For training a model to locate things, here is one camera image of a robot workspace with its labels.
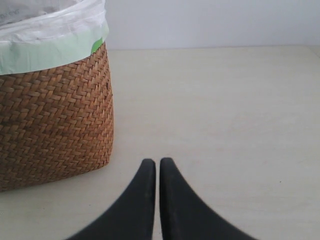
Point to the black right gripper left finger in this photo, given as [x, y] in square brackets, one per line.
[131, 216]

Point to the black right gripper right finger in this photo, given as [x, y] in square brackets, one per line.
[184, 215]

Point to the woven brown waste basket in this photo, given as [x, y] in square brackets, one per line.
[56, 123]

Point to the white plastic bin liner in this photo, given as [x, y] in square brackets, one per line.
[37, 35]

